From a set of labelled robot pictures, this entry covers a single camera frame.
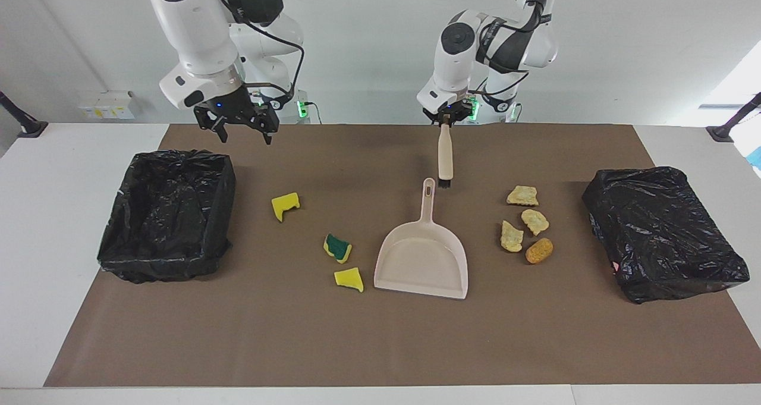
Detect beige hand brush black bristles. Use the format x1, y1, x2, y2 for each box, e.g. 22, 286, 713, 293
438, 123, 455, 190

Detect yellow notched sponge piece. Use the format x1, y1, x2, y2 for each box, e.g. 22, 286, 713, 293
271, 192, 301, 223

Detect pale fried food piece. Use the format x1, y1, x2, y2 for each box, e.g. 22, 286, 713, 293
521, 209, 551, 237
506, 185, 540, 207
500, 219, 526, 253

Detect green and yellow sponge piece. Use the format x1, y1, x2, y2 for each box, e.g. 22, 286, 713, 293
323, 233, 353, 265

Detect beige plastic dustpan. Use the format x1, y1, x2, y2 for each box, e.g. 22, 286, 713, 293
373, 178, 470, 300

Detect brown fried nugget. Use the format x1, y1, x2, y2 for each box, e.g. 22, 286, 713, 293
525, 238, 554, 265

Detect open bin with black bag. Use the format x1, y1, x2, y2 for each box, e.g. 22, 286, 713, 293
97, 149, 237, 285

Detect black bag covered bin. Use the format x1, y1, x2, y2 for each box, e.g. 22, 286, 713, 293
581, 166, 751, 305

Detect brown table mat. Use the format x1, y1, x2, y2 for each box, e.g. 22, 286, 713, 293
45, 124, 761, 388

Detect white wall outlet box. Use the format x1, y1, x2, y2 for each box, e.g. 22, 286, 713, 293
77, 90, 137, 121

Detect black camera stand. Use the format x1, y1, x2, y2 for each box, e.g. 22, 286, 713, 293
0, 90, 49, 139
706, 92, 761, 143

